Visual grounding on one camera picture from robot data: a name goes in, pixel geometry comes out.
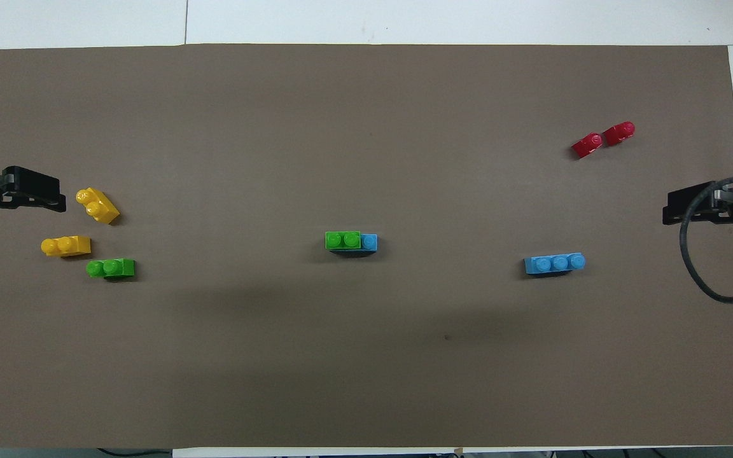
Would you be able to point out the green two-stud toy block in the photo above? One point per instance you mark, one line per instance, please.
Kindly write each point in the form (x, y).
(112, 268)
(343, 240)

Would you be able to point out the blue three-stud toy block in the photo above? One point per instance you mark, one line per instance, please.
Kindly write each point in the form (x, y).
(554, 263)
(370, 242)

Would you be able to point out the yellow two-stud toy block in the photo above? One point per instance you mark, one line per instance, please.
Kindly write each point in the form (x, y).
(66, 245)
(99, 206)

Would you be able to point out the red one-stud toy block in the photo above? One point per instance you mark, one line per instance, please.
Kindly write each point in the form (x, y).
(588, 145)
(618, 133)

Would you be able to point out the brown table mat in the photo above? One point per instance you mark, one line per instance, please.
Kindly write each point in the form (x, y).
(366, 356)

